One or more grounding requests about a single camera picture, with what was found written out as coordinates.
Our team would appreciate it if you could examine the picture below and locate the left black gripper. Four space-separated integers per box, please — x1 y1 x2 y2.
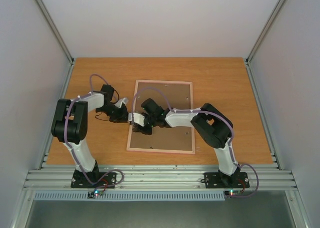
98 103 130 123

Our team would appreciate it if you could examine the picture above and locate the brown frame backing board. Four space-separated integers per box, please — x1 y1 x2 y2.
127 80 196 154

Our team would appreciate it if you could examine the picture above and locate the pink picture frame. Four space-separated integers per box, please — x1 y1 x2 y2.
126 79 196 155

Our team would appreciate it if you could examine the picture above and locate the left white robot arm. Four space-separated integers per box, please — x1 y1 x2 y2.
51 85 129 187

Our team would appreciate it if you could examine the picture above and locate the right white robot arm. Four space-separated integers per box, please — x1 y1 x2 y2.
128 98 241 188

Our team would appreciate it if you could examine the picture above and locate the left controller board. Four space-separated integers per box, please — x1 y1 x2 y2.
87 190 104 199

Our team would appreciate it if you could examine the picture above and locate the controller board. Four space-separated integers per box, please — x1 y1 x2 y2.
87 190 104 199
224 190 242 197

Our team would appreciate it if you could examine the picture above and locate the right controller board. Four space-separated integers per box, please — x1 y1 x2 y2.
224 190 242 197

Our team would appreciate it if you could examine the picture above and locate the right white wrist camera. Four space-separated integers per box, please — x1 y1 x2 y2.
128 113 145 127

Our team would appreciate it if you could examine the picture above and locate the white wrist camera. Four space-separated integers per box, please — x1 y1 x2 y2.
128 113 145 127
114 97 129 108

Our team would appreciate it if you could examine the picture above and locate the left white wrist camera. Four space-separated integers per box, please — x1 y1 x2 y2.
114 97 129 108

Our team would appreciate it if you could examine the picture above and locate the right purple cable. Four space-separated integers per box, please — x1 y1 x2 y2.
131 87 260 198

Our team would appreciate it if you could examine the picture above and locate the purple cable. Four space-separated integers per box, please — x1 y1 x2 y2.
63 74 125 189
131 87 260 198

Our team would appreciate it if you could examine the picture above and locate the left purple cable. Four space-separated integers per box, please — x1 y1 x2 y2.
63 74 125 189

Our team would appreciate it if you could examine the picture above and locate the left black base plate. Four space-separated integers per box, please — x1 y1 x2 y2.
70 170 117 189

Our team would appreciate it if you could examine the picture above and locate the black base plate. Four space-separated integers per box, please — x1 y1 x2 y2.
70 170 117 189
200 172 250 189

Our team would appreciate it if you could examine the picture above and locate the grey slotted cable duct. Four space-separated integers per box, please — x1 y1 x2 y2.
34 191 225 202

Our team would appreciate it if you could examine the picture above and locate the left aluminium corner post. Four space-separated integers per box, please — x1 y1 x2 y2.
34 0 74 64

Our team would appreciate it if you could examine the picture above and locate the aluminium corner post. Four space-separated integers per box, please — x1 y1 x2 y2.
34 0 74 64
245 0 287 65

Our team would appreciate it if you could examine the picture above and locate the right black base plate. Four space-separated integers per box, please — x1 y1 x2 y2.
200 172 250 189

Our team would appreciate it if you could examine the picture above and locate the aluminium rail base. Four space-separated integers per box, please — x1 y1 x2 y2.
23 163 297 191

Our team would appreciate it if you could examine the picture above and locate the right aluminium corner post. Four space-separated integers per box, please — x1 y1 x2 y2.
245 0 287 65

